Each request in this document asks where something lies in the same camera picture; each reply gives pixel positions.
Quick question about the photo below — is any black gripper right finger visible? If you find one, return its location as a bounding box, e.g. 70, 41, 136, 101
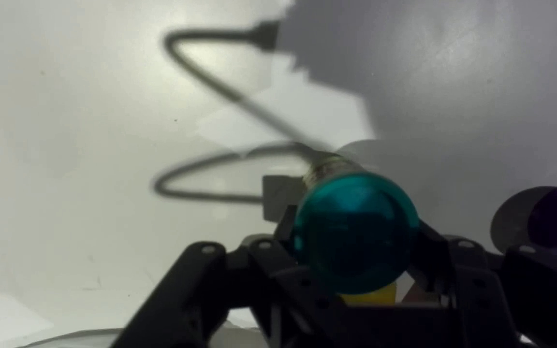
412, 221, 557, 348

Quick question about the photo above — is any teal lid green dough tub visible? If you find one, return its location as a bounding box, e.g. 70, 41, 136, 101
290, 155, 420, 304

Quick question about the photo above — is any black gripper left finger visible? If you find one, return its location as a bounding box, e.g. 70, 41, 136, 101
110, 233, 333, 348

